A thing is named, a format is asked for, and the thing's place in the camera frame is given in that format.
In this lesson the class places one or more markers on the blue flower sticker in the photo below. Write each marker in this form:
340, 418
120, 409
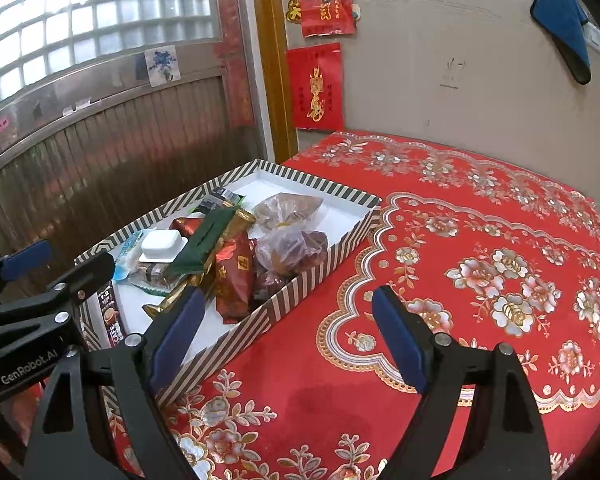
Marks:
163, 65

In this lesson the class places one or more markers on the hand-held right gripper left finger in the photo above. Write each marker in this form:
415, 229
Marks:
175, 340

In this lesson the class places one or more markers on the dark green snack packet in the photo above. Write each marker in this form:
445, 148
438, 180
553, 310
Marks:
202, 247

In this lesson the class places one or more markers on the red paper door couplet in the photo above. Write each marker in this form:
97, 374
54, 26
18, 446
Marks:
235, 60

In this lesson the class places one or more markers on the clear packet of brown snack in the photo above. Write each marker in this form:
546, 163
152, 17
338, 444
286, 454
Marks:
155, 276

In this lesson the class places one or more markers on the wooden door frame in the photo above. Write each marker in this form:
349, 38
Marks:
275, 60

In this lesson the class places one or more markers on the red foil packet gold end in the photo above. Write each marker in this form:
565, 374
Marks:
235, 275

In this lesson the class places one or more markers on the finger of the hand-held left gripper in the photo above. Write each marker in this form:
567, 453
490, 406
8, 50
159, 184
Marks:
85, 275
25, 258

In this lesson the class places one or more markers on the small red wall poster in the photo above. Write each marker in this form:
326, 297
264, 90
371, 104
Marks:
315, 87

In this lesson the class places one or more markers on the glass block window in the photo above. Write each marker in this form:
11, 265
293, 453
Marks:
90, 25

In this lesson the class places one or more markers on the blue white snack packet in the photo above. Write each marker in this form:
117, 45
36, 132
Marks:
127, 255

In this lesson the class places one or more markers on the metal door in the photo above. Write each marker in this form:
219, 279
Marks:
105, 160

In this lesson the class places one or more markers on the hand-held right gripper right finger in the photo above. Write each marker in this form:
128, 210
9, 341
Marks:
399, 340

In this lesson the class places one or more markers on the clear bag of dark dates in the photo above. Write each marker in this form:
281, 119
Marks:
267, 287

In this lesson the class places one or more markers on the striped cardboard box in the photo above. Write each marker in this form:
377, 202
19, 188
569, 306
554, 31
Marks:
310, 190

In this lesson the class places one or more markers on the white wall switch panel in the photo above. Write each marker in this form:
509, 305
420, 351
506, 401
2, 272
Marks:
595, 42

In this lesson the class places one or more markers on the red floral tablecloth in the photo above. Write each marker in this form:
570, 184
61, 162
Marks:
429, 195

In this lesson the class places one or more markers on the clear bag of nuts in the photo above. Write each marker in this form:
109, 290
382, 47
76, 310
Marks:
287, 210

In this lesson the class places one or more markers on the black green snack packet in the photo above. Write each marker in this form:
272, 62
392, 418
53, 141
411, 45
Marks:
220, 199

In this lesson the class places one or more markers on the blue towel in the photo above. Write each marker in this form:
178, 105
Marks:
562, 15

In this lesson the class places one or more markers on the gold paper ornament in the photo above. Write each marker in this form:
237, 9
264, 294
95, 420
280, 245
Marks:
293, 5

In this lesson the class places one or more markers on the clear bag of red dates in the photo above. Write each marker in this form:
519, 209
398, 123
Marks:
292, 250

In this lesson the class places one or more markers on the small white plastic tub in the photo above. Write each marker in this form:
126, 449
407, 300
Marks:
162, 246

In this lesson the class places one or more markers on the red packet with gold print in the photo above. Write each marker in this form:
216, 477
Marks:
182, 225

